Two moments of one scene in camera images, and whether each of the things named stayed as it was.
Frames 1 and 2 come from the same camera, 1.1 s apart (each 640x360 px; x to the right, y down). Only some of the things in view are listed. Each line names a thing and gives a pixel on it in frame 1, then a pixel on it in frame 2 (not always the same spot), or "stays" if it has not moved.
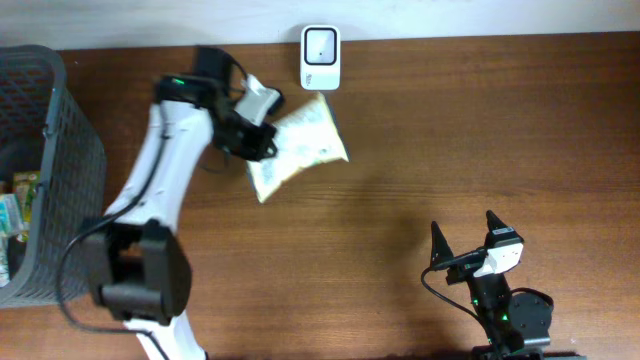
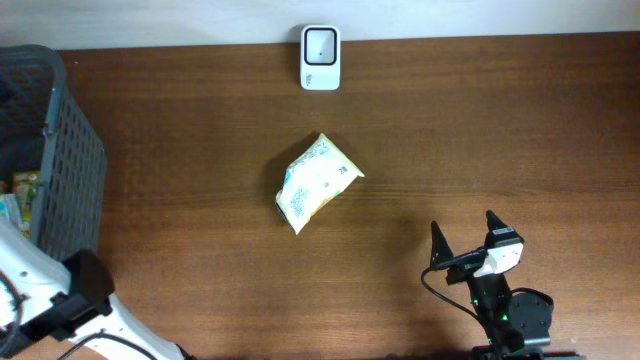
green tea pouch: (25, 183) stays
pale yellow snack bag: (306, 139) to (320, 173)
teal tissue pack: (10, 216) stays
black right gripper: (441, 258) stays
